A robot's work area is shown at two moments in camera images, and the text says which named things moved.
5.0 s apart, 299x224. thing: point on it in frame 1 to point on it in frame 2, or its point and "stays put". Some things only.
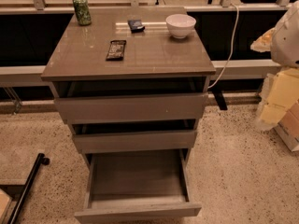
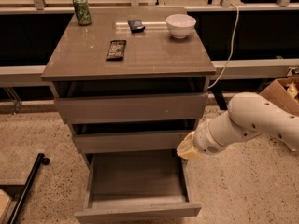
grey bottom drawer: [135, 186] stays put
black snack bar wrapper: [116, 50] stays put
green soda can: [81, 9] stays put
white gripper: [286, 42] to [205, 139]
